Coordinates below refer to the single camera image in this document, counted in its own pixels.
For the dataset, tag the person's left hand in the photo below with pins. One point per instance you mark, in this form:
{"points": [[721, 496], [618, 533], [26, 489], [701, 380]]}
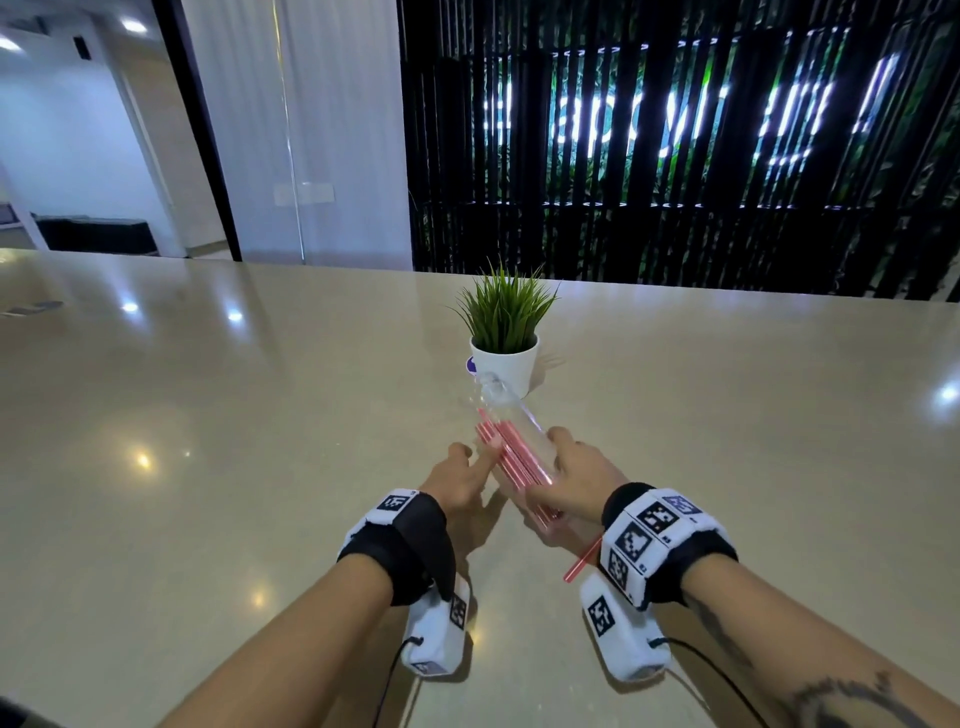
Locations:
{"points": [[450, 484]]}

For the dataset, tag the person's right hand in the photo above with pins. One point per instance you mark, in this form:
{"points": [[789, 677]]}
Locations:
{"points": [[585, 480]]}

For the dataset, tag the person's right thumb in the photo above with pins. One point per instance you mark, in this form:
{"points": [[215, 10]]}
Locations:
{"points": [[546, 495]]}

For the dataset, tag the person's left thumb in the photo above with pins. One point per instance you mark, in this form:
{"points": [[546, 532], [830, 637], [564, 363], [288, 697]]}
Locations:
{"points": [[486, 463]]}

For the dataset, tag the bundle of red straws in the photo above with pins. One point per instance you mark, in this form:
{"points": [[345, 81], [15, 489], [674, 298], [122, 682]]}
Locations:
{"points": [[517, 454]]}

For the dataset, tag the clear plastic bag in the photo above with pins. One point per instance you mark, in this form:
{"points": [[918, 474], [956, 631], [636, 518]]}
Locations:
{"points": [[517, 412]]}

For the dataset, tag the person's left forearm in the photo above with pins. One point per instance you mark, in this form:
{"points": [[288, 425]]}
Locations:
{"points": [[292, 645]]}

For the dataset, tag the person's right forearm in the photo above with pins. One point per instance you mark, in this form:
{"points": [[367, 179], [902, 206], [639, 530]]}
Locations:
{"points": [[802, 645]]}

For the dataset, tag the single red straw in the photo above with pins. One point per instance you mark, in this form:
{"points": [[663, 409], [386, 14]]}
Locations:
{"points": [[583, 559]]}

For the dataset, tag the white plant pot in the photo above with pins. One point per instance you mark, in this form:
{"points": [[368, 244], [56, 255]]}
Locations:
{"points": [[506, 367]]}

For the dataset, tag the black left wrist band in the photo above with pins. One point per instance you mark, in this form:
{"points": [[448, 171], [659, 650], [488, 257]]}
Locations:
{"points": [[409, 536]]}

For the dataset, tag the black wrist band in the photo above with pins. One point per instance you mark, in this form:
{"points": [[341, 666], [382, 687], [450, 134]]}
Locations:
{"points": [[660, 540], [409, 536]]}

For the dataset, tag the black right wrist band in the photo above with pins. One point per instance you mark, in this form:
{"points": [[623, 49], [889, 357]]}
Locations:
{"points": [[660, 540]]}

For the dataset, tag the green grass plant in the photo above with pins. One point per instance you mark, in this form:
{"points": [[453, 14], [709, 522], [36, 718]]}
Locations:
{"points": [[506, 311]]}

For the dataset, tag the black slatted screen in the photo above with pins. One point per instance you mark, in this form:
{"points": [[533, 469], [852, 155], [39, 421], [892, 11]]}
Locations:
{"points": [[675, 150]]}

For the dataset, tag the white frosted glass panel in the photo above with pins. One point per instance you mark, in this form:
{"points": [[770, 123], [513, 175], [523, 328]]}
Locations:
{"points": [[315, 127]]}

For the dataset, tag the black bench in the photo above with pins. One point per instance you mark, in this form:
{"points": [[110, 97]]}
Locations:
{"points": [[97, 235]]}

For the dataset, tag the table socket cover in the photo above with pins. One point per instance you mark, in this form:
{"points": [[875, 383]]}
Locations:
{"points": [[31, 308]]}

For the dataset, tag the round ceiling light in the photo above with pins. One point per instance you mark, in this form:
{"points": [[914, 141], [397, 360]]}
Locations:
{"points": [[134, 25]]}

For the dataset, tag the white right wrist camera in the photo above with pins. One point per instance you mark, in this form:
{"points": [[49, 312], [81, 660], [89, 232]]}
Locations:
{"points": [[622, 637]]}

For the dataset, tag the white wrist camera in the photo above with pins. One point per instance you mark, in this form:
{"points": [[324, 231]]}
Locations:
{"points": [[622, 637], [435, 626]]}

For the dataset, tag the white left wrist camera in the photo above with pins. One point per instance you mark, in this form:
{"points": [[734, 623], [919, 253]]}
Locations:
{"points": [[435, 626]]}

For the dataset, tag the black door frame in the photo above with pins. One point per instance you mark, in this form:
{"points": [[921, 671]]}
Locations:
{"points": [[199, 127]]}

